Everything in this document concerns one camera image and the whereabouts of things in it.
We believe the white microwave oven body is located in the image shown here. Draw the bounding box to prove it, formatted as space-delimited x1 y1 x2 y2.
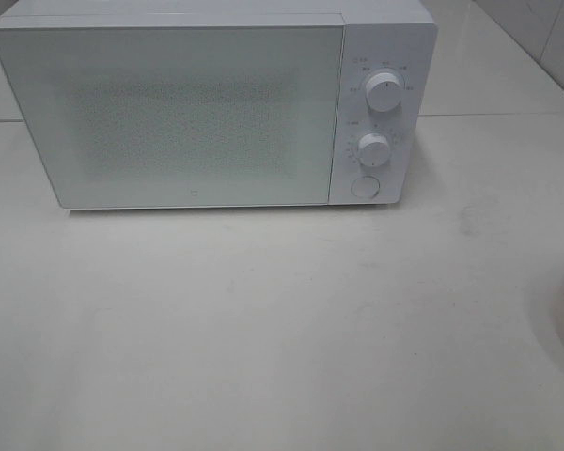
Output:
0 1 438 206

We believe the round white door button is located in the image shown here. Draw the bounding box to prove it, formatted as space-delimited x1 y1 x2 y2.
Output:
351 176 380 199

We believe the lower white timer knob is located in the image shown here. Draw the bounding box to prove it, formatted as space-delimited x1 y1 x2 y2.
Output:
356 133 391 168

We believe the white microwave door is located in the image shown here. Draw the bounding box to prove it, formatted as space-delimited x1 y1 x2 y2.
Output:
0 25 343 210

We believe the upper white power knob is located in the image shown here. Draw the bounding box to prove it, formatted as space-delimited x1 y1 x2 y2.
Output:
364 70 404 113

